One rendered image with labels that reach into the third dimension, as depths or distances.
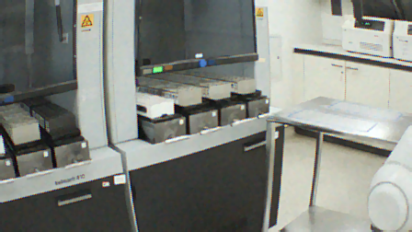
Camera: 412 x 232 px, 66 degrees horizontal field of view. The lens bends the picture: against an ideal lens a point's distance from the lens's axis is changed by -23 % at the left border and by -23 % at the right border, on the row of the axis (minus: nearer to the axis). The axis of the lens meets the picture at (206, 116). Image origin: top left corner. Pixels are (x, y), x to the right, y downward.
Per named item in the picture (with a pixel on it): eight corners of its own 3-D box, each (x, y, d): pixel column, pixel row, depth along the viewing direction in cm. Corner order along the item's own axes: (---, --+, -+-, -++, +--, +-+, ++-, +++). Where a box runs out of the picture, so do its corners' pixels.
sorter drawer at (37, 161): (-6, 132, 155) (-8, 114, 153) (17, 127, 163) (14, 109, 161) (23, 182, 101) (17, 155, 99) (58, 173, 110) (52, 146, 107)
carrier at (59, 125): (74, 130, 127) (73, 112, 125) (77, 131, 125) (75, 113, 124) (48, 136, 119) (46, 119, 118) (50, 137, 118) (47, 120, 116)
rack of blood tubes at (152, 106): (114, 109, 163) (113, 94, 162) (133, 104, 169) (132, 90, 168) (152, 121, 141) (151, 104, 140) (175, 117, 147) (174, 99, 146)
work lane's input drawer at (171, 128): (83, 111, 190) (82, 94, 187) (105, 107, 198) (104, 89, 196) (162, 147, 136) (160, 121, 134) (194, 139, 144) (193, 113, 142)
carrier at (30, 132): (40, 138, 117) (37, 121, 116) (40, 139, 116) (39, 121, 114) (13, 145, 110) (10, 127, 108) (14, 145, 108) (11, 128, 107)
